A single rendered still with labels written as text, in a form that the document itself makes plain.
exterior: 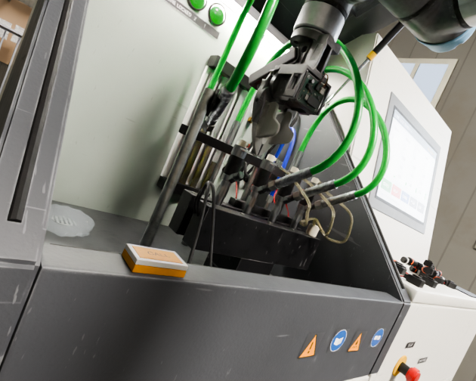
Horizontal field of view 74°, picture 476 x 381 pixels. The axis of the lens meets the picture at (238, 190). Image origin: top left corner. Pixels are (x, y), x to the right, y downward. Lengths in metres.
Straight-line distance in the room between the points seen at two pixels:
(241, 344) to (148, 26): 0.67
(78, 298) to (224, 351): 0.18
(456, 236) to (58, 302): 2.58
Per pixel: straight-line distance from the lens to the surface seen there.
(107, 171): 0.80
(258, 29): 0.42
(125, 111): 0.79
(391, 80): 1.09
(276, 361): 0.46
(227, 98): 0.45
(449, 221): 2.71
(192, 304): 0.31
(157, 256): 0.29
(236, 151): 0.58
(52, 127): 0.31
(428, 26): 0.61
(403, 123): 1.14
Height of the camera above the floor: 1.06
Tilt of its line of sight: 4 degrees down
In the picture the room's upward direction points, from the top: 24 degrees clockwise
